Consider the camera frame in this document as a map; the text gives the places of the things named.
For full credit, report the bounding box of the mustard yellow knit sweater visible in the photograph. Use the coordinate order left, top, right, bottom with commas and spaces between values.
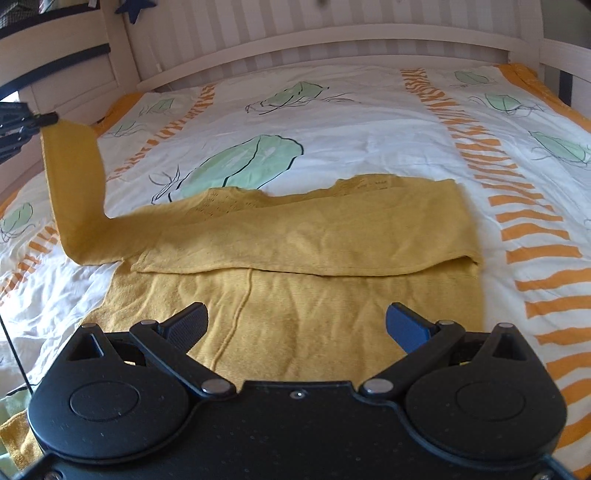
0, 118, 486, 469

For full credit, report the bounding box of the orange bed sheet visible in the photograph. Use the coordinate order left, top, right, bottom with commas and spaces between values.
92, 92, 143, 137

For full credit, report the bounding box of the dark blue star decoration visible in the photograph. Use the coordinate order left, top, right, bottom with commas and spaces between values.
115, 0, 157, 25

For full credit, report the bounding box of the white leaf-print duvet cover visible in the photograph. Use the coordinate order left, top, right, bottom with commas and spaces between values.
1, 64, 590, 478

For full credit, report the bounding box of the white wooden bed frame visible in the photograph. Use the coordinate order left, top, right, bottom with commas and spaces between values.
1, 1, 590, 122

